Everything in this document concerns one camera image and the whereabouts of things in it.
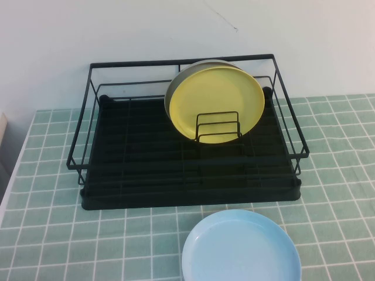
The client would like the grey round plate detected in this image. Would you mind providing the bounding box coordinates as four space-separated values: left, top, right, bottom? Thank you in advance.
164 59 247 124

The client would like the black dish drying rack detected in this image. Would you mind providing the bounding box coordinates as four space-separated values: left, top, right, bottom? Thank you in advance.
79 94 302 211

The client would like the light blue round plate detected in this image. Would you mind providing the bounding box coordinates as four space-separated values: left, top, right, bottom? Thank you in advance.
181 209 302 281

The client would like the yellow round plate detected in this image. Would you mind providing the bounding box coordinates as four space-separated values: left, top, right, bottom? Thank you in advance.
169 66 266 145

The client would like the green white checked tablecloth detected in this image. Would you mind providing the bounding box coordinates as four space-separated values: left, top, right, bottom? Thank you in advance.
0 92 375 281

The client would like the black wire dish rack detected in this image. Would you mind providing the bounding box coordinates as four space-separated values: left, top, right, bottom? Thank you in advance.
66 53 311 186

